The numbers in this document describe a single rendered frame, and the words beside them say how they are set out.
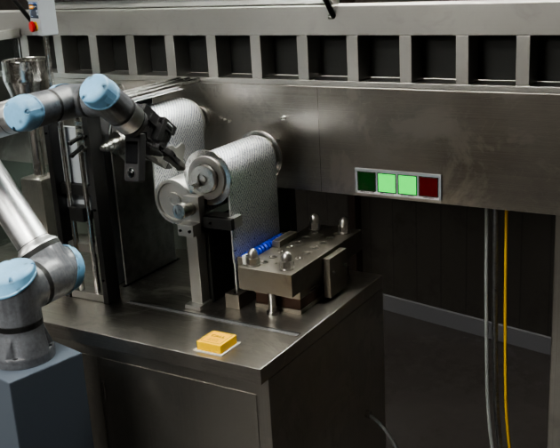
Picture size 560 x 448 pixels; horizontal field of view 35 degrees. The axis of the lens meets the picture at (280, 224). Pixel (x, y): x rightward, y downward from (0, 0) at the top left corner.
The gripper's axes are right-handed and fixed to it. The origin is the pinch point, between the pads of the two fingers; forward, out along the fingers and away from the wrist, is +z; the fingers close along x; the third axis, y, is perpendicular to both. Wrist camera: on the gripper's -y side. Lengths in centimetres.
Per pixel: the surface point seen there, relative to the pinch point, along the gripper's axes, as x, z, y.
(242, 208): -7.7, 22.5, 0.6
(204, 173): -2.0, 9.4, 3.6
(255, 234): -7.8, 32.4, -2.6
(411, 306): 30, 245, 44
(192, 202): 1.4, 13.4, -3.1
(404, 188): -42, 41, 20
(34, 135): 70, 16, 12
